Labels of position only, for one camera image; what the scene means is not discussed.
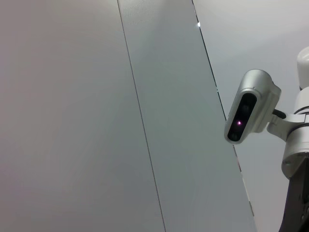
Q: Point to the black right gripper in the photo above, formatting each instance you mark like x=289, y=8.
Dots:
x=298, y=198

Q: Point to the white and silver right arm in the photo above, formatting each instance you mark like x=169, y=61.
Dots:
x=303, y=62

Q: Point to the silver right camera bracket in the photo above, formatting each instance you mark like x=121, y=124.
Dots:
x=280, y=125

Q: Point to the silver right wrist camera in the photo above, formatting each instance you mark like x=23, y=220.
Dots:
x=251, y=106

